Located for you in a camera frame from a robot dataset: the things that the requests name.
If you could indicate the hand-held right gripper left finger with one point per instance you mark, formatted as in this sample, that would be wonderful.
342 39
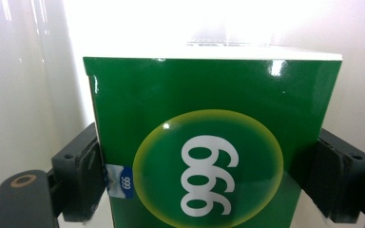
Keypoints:
76 177

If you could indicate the green glossy box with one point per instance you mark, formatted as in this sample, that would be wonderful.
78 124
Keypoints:
171 95

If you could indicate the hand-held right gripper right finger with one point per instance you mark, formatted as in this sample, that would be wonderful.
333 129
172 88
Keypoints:
339 177

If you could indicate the white plastic bin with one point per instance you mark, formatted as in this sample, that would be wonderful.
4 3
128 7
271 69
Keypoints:
19 95

